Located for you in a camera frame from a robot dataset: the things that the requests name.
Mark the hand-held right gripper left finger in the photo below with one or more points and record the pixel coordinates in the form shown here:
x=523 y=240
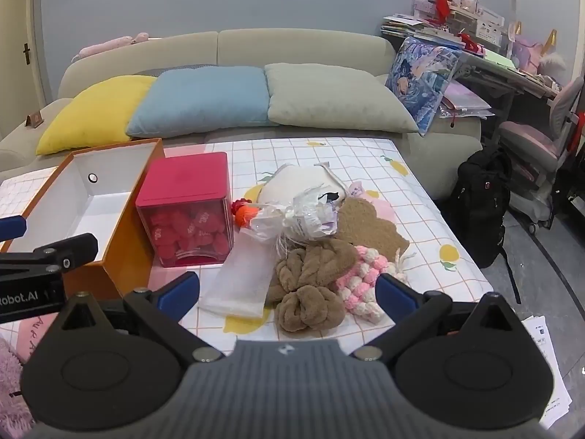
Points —
x=180 y=292

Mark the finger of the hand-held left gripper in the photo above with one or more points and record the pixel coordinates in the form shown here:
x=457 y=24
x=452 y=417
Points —
x=11 y=228
x=68 y=249

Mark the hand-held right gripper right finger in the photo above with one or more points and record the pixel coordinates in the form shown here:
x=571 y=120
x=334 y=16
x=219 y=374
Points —
x=393 y=295

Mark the pink printed cloth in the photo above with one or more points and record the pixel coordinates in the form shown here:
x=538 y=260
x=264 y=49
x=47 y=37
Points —
x=381 y=210

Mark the pink lettered book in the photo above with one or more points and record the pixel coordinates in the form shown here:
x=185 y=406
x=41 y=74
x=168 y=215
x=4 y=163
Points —
x=27 y=334

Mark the pink white crochet piece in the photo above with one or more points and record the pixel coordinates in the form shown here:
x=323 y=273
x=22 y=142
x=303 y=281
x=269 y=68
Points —
x=361 y=274

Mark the orange cardboard box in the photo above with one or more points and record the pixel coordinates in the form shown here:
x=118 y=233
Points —
x=91 y=210

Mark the white mesh bag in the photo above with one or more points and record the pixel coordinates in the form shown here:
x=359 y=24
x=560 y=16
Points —
x=242 y=274

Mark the pink fuzzy cloth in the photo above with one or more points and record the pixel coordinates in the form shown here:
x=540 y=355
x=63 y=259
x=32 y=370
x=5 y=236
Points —
x=9 y=375

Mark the brown cork coaster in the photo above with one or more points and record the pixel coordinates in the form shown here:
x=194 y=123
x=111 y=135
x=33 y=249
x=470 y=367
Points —
x=361 y=224

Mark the brown towel headband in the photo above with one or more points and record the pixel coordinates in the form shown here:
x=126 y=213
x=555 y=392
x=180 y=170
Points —
x=311 y=265

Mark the orange crochet fruit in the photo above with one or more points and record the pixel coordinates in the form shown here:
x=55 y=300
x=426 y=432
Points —
x=244 y=214

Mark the small brown stand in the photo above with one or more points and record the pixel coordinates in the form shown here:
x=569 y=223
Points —
x=35 y=120

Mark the clear plastic bag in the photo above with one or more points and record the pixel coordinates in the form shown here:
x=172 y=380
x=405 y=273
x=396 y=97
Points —
x=306 y=224

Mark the small purple fabric piece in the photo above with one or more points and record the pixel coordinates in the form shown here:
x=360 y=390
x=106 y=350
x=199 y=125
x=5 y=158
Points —
x=356 y=189

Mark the red box with clear front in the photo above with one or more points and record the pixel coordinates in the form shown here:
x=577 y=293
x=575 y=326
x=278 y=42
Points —
x=183 y=178

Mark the black backpack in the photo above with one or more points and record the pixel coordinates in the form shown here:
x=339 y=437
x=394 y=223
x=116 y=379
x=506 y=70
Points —
x=480 y=201

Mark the yellow pillow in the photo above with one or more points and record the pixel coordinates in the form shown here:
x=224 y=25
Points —
x=91 y=114

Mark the lemon print checkered tablecloth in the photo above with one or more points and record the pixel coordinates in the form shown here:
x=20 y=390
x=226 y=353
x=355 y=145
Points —
x=320 y=151

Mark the white papers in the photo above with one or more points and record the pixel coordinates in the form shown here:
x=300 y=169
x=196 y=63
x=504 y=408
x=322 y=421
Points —
x=548 y=361

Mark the blue pillow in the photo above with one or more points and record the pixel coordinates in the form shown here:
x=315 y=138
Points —
x=201 y=100

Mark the purple folders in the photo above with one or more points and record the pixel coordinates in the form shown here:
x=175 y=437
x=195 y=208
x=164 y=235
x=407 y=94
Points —
x=461 y=98

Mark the pink plush toy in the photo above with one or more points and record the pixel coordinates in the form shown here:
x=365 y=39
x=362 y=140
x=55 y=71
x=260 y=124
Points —
x=109 y=45

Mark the grey-green pillow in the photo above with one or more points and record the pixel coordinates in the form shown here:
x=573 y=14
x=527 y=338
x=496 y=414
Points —
x=329 y=96

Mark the pink grey desk chair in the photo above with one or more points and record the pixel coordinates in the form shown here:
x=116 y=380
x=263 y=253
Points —
x=530 y=137

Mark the cartoon print pillow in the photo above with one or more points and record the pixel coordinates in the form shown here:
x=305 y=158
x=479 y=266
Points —
x=420 y=77

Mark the grey desk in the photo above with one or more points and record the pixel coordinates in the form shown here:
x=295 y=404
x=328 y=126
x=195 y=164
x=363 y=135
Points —
x=502 y=71

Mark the beige sofa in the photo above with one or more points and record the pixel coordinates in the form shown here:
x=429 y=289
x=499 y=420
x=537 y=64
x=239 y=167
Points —
x=297 y=48

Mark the stack of books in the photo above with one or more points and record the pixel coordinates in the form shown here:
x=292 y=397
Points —
x=411 y=27

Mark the pink unicorn backpack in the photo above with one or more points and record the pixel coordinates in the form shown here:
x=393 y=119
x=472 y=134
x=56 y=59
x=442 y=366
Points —
x=530 y=55

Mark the white desk organizer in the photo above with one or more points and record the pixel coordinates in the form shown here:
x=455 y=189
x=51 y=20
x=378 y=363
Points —
x=484 y=23

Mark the red hanging ornament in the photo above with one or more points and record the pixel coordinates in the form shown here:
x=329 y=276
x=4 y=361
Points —
x=441 y=2

